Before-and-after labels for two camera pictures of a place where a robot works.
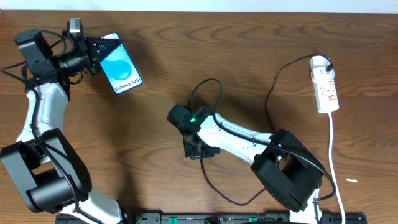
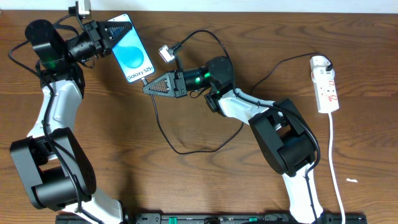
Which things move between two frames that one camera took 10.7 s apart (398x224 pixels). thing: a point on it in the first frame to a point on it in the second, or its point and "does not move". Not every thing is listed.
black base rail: [217, 218] does not move
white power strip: [323, 83] does not move
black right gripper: [199, 152] to [180, 84]
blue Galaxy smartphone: [120, 68] to [131, 52]
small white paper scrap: [349, 180] does not move
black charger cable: [329, 68] to [248, 111]
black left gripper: [90, 55] to [94, 36]
